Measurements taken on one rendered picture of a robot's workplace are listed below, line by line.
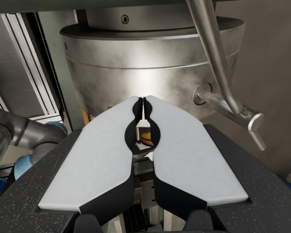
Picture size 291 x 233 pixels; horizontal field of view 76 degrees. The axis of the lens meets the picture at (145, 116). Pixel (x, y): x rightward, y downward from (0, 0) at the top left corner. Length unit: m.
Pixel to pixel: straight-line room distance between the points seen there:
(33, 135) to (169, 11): 0.43
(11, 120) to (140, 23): 0.40
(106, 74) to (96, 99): 0.05
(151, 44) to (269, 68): 2.10
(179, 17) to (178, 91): 0.10
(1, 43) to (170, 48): 1.18
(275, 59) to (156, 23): 2.07
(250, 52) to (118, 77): 1.86
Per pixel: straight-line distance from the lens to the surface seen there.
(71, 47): 0.30
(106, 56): 0.25
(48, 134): 0.55
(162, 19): 0.27
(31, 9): 0.24
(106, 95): 0.27
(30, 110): 1.45
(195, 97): 0.27
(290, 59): 2.45
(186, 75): 0.25
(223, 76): 0.17
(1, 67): 1.38
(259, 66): 2.19
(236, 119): 0.23
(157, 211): 1.19
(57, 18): 0.91
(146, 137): 0.44
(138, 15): 0.27
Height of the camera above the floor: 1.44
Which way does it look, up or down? 55 degrees down
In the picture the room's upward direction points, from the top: 152 degrees clockwise
